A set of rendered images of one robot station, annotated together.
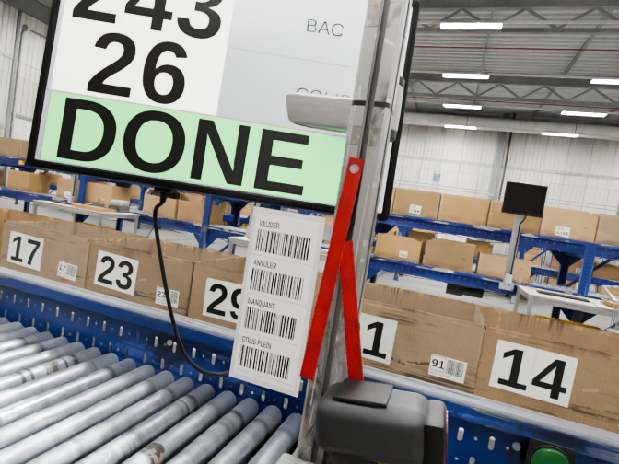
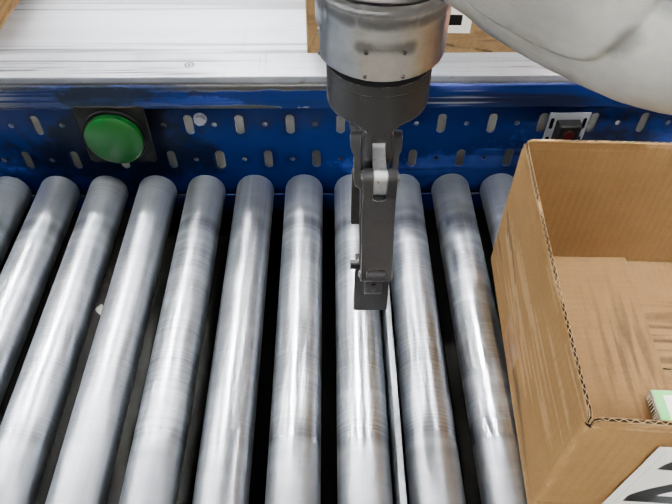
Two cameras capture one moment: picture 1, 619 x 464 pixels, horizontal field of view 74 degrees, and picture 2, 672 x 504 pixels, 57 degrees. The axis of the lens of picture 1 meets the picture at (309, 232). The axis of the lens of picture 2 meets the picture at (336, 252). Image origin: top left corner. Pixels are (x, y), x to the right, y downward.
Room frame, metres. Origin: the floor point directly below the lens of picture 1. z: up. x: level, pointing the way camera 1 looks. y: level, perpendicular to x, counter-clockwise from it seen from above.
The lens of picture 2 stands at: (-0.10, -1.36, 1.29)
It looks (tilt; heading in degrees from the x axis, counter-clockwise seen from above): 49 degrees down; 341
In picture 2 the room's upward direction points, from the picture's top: straight up
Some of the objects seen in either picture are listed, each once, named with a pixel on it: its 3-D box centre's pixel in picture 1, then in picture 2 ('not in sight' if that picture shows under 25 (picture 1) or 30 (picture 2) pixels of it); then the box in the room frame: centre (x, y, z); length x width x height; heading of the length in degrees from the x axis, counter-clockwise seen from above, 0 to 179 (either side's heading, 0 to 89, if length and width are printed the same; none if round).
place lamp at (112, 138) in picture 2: not in sight; (114, 141); (0.56, -1.30, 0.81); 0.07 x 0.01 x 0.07; 71
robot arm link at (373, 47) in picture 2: not in sight; (381, 16); (0.26, -1.52, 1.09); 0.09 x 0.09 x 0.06
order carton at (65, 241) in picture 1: (78, 251); not in sight; (1.51, 0.83, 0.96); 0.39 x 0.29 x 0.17; 71
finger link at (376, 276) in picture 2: not in sight; (374, 280); (0.19, -1.49, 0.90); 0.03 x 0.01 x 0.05; 161
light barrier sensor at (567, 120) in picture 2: not in sight; (565, 138); (0.39, -1.83, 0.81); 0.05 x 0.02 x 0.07; 71
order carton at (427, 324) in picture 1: (401, 327); not in sight; (1.13, -0.29, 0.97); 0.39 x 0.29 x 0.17; 71
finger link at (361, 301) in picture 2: not in sight; (371, 283); (0.21, -1.50, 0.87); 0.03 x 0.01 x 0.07; 71
